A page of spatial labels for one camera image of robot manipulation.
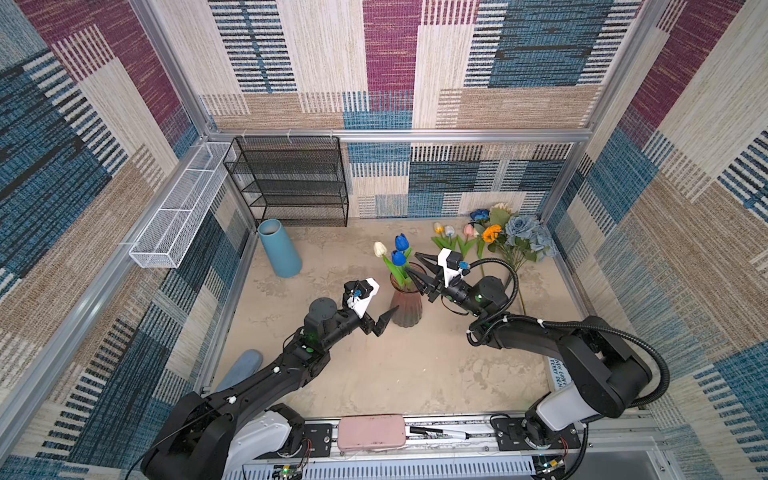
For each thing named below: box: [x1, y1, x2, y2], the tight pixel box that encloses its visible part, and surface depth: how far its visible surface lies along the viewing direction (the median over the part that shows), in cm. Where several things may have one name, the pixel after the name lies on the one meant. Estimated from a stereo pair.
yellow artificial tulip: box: [431, 221, 446, 249], surface depth 117 cm
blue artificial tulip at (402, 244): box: [395, 233, 413, 264], surface depth 79 cm
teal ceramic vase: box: [258, 218, 303, 279], surface depth 95 cm
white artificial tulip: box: [374, 241, 405, 290], surface depth 82 cm
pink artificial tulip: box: [457, 224, 478, 260], surface depth 115 cm
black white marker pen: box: [409, 426, 470, 440], surface depth 76 cm
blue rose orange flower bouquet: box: [469, 202, 556, 316], surface depth 107 cm
